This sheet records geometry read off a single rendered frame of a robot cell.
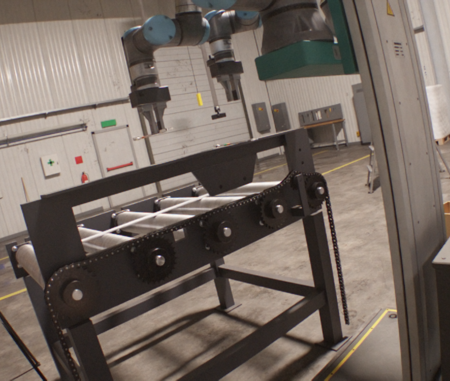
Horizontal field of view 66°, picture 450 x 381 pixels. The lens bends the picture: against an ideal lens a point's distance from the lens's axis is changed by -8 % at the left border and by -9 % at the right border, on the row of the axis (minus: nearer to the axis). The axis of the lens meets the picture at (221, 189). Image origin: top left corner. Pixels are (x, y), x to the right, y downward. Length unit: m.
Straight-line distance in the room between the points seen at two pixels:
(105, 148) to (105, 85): 1.85
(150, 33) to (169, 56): 11.33
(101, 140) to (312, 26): 10.13
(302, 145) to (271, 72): 0.95
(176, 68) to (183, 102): 1.13
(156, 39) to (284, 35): 0.42
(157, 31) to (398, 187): 0.80
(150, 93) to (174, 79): 11.08
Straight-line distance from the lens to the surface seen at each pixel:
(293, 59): 0.92
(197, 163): 1.48
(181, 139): 12.03
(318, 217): 1.90
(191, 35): 1.26
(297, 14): 0.97
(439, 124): 9.39
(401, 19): 1.24
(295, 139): 1.83
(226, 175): 1.54
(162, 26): 1.20
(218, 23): 1.52
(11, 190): 10.30
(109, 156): 10.92
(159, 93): 1.30
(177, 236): 1.64
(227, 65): 1.50
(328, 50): 0.99
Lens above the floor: 1.21
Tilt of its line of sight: 8 degrees down
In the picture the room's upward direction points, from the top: 13 degrees counter-clockwise
